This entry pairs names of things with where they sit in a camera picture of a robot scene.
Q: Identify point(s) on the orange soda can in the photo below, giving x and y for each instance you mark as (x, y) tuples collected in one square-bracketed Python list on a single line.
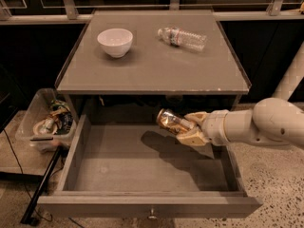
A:
[(173, 122)]

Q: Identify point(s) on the clear plastic storage bin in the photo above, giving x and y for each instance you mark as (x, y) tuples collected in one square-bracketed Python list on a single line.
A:
[(37, 111)]

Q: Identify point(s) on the clutter inside plastic bin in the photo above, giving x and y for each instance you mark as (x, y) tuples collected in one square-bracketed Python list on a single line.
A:
[(58, 122)]

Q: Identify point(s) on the metal drawer knob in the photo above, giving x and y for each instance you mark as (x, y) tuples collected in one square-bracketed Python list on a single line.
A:
[(152, 215)]

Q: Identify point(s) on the metal guard railing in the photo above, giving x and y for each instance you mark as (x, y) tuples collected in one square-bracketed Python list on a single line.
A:
[(25, 12)]

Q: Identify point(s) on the white ceramic bowl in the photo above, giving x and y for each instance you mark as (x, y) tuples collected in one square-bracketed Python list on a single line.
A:
[(115, 42)]

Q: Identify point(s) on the grey wooden cabinet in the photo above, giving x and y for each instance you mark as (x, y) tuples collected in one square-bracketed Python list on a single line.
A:
[(151, 67)]

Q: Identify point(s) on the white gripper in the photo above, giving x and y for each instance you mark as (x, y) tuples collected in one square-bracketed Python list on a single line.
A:
[(215, 126)]

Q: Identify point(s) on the clear plastic water bottle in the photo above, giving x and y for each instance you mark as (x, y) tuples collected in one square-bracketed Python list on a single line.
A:
[(178, 37)]

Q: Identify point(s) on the black metal stand leg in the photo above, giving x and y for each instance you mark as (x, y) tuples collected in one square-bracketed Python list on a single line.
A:
[(27, 217)]

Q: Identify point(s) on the grey open top drawer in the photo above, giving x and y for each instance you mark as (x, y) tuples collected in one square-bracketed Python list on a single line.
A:
[(121, 164)]

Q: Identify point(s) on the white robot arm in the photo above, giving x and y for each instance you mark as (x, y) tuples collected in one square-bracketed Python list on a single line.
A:
[(271, 122)]

